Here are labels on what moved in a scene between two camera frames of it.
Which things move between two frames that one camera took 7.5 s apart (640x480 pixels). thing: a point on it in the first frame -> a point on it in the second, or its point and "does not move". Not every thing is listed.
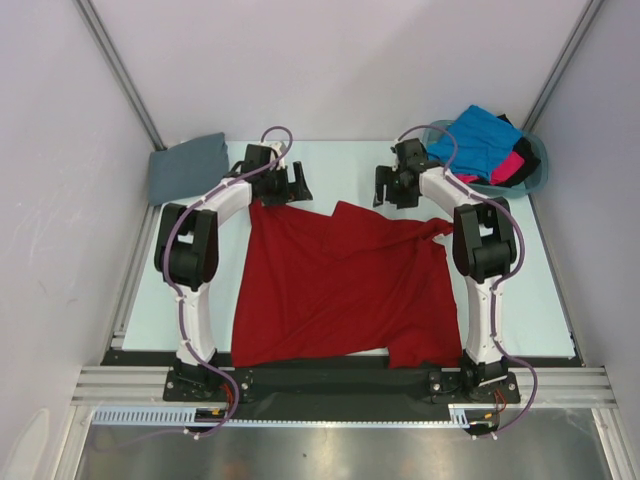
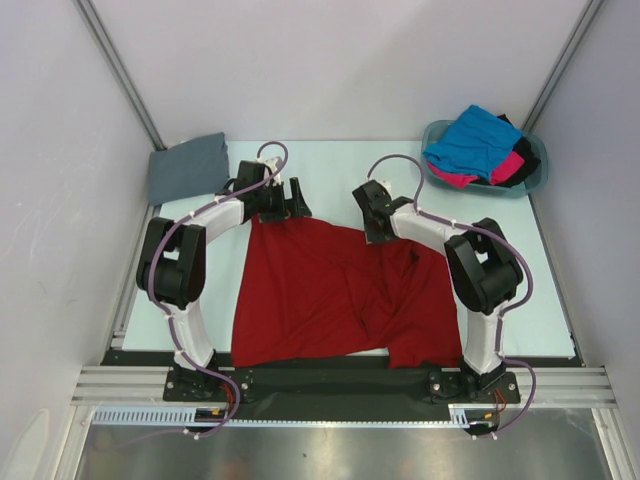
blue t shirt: [481, 138] does not move
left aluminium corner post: [121, 70] does not move
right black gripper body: [402, 196] -> [371, 234]
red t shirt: [310, 283] does not move
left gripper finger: [298, 189] -> [297, 205]
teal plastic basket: [531, 186] does not move
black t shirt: [523, 147] does not move
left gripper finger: [276, 197] -> [270, 216]
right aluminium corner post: [587, 18] does not move
